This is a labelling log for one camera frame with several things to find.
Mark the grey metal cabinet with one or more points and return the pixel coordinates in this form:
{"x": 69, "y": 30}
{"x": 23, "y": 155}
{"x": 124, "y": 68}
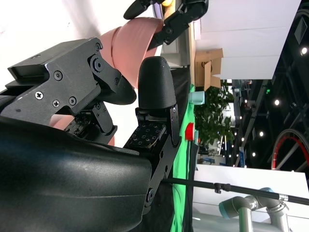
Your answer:
{"x": 173, "y": 55}

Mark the light wooden tabletop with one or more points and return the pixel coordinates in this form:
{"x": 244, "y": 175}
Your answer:
{"x": 192, "y": 53}

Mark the red cup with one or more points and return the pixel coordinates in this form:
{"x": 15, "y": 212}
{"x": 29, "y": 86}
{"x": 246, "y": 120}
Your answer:
{"x": 190, "y": 131}

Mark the grey industrial robot arm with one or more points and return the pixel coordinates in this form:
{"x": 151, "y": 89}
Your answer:
{"x": 246, "y": 205}

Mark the green cloth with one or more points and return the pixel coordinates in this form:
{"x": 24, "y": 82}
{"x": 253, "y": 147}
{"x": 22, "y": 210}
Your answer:
{"x": 183, "y": 164}

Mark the green leafy plant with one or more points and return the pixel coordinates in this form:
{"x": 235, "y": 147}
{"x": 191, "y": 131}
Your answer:
{"x": 214, "y": 118}

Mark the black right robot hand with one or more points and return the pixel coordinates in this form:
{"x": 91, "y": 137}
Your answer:
{"x": 72, "y": 169}

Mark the yellow toy bread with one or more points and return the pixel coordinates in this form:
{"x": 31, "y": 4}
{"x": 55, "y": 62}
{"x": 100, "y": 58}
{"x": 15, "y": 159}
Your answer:
{"x": 167, "y": 3}

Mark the red rimmed black wheel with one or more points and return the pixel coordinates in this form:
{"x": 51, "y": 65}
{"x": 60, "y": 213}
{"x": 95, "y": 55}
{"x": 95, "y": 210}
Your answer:
{"x": 285, "y": 140}

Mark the white panelled booth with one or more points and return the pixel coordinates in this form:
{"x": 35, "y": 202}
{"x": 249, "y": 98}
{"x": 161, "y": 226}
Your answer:
{"x": 241, "y": 36}

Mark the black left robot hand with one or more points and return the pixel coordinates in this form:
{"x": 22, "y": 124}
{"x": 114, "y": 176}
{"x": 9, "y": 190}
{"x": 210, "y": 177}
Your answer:
{"x": 190, "y": 9}

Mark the pale teal cup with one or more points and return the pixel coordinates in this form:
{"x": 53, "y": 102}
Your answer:
{"x": 197, "y": 97}

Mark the cardboard box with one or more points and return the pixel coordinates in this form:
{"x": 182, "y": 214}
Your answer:
{"x": 207, "y": 70}

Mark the black boom pole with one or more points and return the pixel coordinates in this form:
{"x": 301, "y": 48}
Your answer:
{"x": 241, "y": 189}

